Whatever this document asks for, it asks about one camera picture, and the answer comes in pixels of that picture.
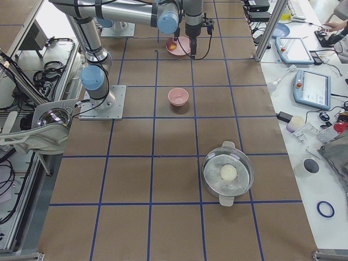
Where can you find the clear plastic tray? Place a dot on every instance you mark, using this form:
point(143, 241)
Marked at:
point(303, 132)

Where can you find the red small object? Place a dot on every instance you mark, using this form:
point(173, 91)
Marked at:
point(340, 127)

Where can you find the pink bowl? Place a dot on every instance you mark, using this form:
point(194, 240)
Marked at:
point(178, 96)

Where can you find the clear plastic bulb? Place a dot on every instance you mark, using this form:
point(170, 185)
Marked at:
point(272, 86)

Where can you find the white cup dark inside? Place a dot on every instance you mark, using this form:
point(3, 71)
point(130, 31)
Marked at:
point(307, 168)

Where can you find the white purple jar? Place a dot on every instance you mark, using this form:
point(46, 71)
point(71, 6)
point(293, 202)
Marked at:
point(295, 123)

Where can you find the blue plate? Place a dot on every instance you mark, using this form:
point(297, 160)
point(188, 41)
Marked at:
point(281, 30)

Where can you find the steel mixing bowl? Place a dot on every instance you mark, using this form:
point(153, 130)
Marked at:
point(54, 115)

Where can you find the steel steamer pot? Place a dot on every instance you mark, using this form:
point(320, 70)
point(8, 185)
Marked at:
point(227, 191)

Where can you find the grey folded cloth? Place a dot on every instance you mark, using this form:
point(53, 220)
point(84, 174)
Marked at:
point(335, 153)

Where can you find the pink plate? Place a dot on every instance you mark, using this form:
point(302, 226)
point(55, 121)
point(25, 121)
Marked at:
point(183, 46)

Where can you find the teach pendant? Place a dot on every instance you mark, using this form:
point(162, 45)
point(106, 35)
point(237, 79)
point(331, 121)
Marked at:
point(312, 89)
point(293, 51)

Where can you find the yellow container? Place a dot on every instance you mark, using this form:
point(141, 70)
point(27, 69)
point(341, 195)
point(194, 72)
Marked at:
point(286, 14)

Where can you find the white keyboard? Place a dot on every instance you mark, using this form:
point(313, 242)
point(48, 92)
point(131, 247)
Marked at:
point(296, 11)

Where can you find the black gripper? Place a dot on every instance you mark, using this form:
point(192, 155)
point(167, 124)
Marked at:
point(193, 31)

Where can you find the near teach pendant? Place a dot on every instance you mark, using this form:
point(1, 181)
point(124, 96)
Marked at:
point(312, 89)

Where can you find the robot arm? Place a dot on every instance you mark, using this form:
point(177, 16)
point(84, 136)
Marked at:
point(116, 26)
point(163, 15)

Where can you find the person hand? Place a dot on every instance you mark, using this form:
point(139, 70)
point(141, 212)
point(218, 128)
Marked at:
point(334, 26)

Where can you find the aluminium frame post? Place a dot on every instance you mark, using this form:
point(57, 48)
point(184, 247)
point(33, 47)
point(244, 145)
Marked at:
point(273, 21)

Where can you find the far teach pendant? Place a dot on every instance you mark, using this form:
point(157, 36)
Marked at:
point(293, 51)

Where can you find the white steamed bun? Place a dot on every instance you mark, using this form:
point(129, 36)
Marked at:
point(228, 172)

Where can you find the black power adapter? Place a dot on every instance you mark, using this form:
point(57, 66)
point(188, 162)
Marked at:
point(285, 117)

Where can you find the grey metal box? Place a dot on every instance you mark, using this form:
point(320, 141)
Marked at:
point(35, 40)

